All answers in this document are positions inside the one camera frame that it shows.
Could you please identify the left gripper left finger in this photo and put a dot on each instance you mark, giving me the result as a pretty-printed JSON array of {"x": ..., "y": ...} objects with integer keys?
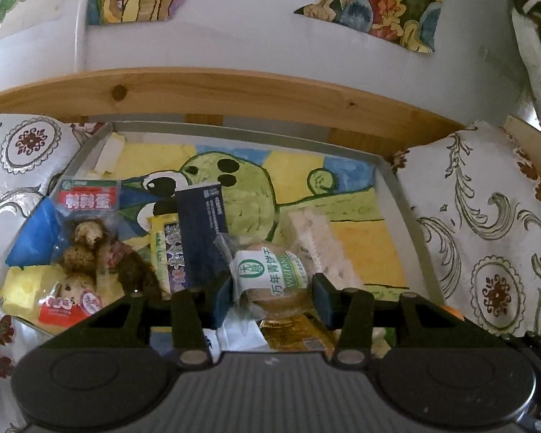
[{"x": 192, "y": 311}]

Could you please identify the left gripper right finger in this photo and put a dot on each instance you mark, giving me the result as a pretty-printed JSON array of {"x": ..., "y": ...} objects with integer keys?
[{"x": 349, "y": 311}]

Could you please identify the gold foil snack packet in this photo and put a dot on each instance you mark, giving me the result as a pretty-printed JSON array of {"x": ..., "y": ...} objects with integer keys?
[{"x": 297, "y": 334}]

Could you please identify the yellow green candy pack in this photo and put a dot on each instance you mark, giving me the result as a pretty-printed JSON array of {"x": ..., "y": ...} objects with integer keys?
[{"x": 167, "y": 253}]

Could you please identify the clear dark snack bag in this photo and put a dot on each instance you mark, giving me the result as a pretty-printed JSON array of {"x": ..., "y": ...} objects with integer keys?
[{"x": 134, "y": 275}]

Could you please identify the dark blue snack packet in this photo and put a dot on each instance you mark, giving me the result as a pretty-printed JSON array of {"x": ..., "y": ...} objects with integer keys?
[{"x": 201, "y": 212}]

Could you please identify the rice cracker pack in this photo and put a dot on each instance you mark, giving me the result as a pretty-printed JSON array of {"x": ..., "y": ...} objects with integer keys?
[{"x": 313, "y": 235}]

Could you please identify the orange tangerine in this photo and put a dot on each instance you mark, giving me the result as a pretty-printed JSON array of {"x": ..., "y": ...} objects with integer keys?
[{"x": 454, "y": 312}]

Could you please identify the red quail egg pack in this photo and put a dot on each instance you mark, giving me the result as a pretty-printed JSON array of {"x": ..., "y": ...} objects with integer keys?
[{"x": 86, "y": 212}]

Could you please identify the frog drawing paper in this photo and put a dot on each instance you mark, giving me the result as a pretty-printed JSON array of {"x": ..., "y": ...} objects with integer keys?
[{"x": 259, "y": 188}]

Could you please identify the grey metal tray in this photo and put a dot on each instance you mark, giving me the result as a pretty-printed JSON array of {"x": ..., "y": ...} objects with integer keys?
[{"x": 36, "y": 152}]

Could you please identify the floral white bed cover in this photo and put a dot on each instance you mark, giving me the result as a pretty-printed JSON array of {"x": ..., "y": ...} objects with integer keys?
[{"x": 476, "y": 198}]

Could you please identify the landscape drawing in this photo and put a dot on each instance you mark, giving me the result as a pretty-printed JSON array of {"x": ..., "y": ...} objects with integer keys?
[{"x": 411, "y": 24}]

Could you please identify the wooden bed frame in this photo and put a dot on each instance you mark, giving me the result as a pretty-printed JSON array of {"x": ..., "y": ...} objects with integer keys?
[{"x": 354, "y": 118}]

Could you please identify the white wall pipe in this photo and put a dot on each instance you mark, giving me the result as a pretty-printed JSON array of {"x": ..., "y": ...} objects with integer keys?
[{"x": 79, "y": 35}]

